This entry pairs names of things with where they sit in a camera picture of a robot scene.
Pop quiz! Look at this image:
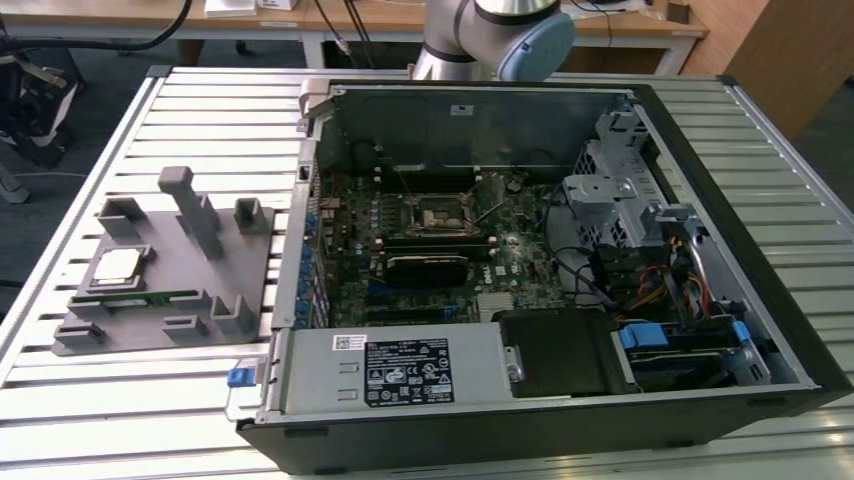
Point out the silver CPU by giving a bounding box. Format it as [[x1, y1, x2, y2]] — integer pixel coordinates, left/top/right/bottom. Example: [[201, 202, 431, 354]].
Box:
[[90, 245, 150, 289]]

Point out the grey parts rack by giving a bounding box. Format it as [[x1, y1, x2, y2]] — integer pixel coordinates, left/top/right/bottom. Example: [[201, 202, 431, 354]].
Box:
[[51, 165, 277, 357]]

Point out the green RAM stick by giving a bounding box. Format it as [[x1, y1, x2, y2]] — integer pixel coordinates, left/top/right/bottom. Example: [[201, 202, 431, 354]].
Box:
[[71, 289, 173, 307]]

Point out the black plastic shroud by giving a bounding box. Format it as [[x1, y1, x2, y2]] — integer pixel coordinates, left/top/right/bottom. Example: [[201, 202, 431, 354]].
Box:
[[492, 308, 644, 400]]

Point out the silver power supply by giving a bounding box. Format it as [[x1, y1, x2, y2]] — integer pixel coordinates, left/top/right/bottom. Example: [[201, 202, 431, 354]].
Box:
[[257, 322, 529, 416]]

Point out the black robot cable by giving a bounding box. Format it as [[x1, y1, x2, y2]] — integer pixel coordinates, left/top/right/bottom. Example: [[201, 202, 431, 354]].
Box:
[[0, 0, 197, 51]]

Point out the white furniture leg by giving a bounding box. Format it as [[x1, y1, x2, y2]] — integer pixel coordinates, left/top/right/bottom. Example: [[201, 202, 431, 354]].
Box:
[[0, 167, 32, 204]]

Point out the wooden cabinet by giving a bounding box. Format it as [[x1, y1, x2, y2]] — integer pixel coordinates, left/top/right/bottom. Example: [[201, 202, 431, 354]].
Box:
[[680, 0, 854, 141]]

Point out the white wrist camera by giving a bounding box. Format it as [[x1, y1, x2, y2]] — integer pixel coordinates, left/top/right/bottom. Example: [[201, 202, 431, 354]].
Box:
[[19, 82, 81, 149]]

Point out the CPU socket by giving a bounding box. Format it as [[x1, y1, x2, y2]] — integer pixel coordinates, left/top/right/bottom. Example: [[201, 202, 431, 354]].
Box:
[[406, 192, 482, 239]]

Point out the black graphics card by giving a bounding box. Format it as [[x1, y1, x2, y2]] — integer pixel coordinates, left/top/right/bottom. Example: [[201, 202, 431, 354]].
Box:
[[383, 253, 473, 290]]

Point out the black expansion slot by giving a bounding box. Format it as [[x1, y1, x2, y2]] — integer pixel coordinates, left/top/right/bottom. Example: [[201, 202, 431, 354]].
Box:
[[366, 308, 443, 324]]

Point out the large white box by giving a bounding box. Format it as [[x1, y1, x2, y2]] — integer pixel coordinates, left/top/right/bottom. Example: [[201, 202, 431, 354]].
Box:
[[203, 0, 259, 20]]

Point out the blue disk carrier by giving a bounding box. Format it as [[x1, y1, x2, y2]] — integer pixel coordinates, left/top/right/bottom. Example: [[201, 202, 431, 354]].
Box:
[[617, 322, 670, 362]]

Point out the black PC case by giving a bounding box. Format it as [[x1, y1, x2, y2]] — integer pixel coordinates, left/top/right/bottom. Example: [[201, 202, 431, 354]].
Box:
[[234, 74, 854, 476]]

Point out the multicolour power wire harness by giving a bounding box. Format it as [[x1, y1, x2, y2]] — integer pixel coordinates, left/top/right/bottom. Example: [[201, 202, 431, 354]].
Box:
[[617, 239, 713, 324]]

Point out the wooden desk white frame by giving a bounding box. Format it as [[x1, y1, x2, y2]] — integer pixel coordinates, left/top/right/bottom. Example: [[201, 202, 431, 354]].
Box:
[[299, 0, 710, 76], [0, 0, 313, 69]]

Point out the silver drive cage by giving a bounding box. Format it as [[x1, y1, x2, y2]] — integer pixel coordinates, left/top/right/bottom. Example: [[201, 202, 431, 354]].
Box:
[[558, 110, 676, 251]]

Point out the silver chipset heatsink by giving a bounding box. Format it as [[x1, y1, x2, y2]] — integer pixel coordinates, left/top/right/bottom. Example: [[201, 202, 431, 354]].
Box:
[[477, 293, 521, 315]]

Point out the silver disk bay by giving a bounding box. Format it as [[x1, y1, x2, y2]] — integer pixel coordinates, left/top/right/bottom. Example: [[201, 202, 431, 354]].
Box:
[[610, 319, 776, 394]]

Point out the metal socket cover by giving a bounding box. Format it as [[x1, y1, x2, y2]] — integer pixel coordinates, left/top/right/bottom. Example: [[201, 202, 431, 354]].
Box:
[[465, 172, 510, 226]]

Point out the green motherboard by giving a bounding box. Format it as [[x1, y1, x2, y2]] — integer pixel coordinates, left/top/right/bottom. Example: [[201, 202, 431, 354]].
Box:
[[317, 169, 589, 329]]

